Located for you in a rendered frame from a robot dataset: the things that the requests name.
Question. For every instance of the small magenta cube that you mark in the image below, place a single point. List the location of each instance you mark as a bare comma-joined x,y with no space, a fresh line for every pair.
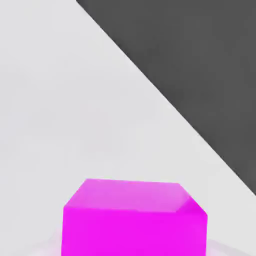
134,232

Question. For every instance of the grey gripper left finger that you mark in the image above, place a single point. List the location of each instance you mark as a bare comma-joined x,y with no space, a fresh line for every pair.
54,247

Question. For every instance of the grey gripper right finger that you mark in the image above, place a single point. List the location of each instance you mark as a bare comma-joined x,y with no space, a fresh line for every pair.
217,249

